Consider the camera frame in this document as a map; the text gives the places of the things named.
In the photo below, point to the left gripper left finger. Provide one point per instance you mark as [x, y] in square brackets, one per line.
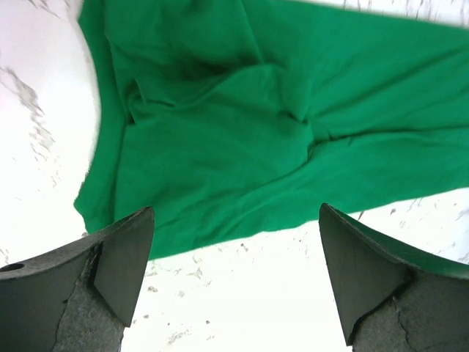
[80, 296]

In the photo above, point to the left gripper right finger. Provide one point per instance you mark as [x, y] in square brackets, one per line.
[391, 296]

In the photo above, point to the green t shirt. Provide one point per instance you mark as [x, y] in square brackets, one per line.
[232, 118]

